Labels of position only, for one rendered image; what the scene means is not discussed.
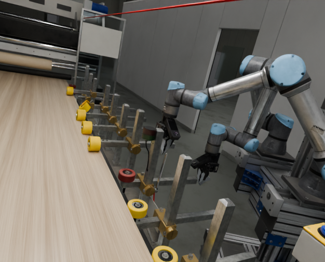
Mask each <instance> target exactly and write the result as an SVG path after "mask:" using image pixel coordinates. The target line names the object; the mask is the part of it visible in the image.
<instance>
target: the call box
mask: <svg viewBox="0 0 325 262"><path fill-rule="evenodd" d="M324 225H325V222H323V223H319V224H314V225H309V226H305V227H303V230H302V232H301V234H300V236H299V238H298V240H297V243H296V245H295V247H294V249H293V251H292V256H294V257H295V258H296V259H297V260H298V261H299V262H325V236H324V235H323V234H322V232H321V231H320V228H321V226H324Z"/></svg>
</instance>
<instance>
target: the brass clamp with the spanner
mask: <svg viewBox="0 0 325 262"><path fill-rule="evenodd" d="M136 179H139V180H140V182H141V183H140V187H139V189H140V190H141V192H142V193H143V194H145V195H146V196H148V197H150V196H152V195H153V194H154V192H155V189H154V184H150V185H146V184H145V183H144V181H143V179H144V176H142V175H140V173H139V174H137V176H136Z"/></svg>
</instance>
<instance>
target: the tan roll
mask: <svg viewBox="0 0 325 262"><path fill-rule="evenodd" d="M0 63H4V64H12V65H16V66H22V67H29V68H36V69H43V70H49V71H51V68H52V67H54V68H60V69H67V70H73V71H75V68H73V67H66V66H62V65H56V64H52V60H48V59H42V58H36V57H30V56H24V55H18V54H12V53H6V52H2V51H0Z"/></svg>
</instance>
